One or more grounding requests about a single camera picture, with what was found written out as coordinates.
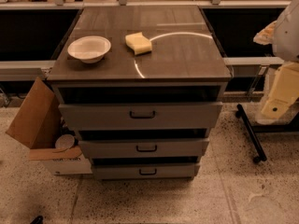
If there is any grey bottom drawer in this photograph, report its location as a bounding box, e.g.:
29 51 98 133
92 162 199 180

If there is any black wheeled base bar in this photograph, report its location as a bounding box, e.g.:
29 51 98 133
235 104 267 164

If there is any grey wooden drawer cabinet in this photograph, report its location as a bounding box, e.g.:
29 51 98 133
49 6 231 167

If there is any white cup in box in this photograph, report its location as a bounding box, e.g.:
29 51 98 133
55 134 75 149

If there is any yellow sponge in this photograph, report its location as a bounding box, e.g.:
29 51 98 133
125 33 152 55

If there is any grey top drawer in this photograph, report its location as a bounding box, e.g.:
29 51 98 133
59 102 222 131

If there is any grey drawer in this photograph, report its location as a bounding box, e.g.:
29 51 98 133
92 162 199 180
78 138 209 159
59 102 222 131

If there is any metal frame rail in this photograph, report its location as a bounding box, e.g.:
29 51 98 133
0 61 55 81

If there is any grey middle drawer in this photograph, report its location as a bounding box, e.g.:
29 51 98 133
78 138 209 159

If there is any white bowl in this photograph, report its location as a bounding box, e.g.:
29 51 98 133
67 35 111 63

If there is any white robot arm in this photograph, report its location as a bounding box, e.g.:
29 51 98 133
253 0 299 124

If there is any brown cardboard box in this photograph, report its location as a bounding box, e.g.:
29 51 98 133
6 77 92 175

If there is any black object on floor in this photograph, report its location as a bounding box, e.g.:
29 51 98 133
30 216 43 224

